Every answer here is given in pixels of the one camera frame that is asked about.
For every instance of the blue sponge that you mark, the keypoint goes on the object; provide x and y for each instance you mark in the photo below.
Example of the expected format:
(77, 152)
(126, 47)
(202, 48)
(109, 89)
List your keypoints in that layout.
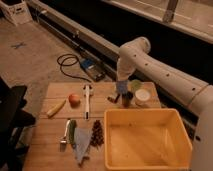
(121, 87)

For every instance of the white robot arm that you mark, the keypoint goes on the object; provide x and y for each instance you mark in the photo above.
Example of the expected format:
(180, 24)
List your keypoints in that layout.
(194, 94)

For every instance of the dark paper cup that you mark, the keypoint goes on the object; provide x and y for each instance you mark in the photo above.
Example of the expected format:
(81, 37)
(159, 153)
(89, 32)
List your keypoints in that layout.
(126, 99)

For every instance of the green cup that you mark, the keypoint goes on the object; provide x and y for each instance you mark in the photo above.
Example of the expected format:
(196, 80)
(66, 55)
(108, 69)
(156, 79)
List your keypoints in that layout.
(135, 85)

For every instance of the blue power box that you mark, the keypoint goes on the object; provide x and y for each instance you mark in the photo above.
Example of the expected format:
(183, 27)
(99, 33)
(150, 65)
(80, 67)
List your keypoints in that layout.
(92, 70)

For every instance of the orange apple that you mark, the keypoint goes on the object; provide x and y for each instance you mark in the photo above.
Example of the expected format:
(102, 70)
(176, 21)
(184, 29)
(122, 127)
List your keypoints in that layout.
(74, 100)

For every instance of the white round container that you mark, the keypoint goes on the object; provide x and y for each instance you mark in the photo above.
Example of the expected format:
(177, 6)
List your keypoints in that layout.
(142, 96)

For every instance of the green cucumber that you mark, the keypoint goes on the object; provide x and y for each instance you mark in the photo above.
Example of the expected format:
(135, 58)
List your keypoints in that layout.
(72, 126)

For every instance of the yellow banana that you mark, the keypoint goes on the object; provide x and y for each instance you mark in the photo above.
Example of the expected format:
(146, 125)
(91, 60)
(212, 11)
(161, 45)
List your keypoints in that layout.
(55, 109)

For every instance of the bunch of dark grapes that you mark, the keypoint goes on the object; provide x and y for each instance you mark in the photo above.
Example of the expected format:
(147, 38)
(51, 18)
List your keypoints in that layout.
(97, 138)

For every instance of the blue cloth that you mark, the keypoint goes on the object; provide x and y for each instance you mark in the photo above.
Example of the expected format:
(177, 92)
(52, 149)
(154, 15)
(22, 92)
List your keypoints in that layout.
(82, 137)

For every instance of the yellow plastic bin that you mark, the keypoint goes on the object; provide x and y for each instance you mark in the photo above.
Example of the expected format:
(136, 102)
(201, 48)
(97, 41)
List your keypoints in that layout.
(146, 140)

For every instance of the metal spatula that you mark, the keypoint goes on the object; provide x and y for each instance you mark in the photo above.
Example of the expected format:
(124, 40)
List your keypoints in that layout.
(64, 139)

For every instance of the black chair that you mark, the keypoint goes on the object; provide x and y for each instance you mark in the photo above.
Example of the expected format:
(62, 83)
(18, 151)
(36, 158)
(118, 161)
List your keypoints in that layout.
(12, 121)

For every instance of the white cardboard box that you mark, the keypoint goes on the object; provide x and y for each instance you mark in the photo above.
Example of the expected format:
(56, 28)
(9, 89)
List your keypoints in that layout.
(17, 14)

